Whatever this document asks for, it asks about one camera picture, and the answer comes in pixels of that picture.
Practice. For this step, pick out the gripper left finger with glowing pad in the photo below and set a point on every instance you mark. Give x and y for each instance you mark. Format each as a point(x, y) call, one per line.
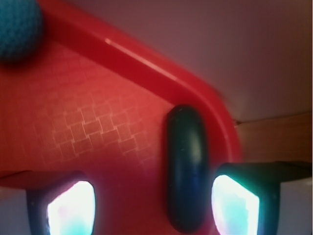
point(46, 203)

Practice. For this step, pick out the brown cardboard box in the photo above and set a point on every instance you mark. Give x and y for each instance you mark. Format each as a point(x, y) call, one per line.
point(277, 139)

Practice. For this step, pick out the red plastic tray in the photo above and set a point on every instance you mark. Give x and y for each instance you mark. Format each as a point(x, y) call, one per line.
point(93, 99)

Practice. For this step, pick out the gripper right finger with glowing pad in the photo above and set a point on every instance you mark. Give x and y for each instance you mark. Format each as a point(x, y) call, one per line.
point(263, 198)

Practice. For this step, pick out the teal crocheted ball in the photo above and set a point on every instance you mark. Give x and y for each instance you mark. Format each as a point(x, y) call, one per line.
point(21, 29)

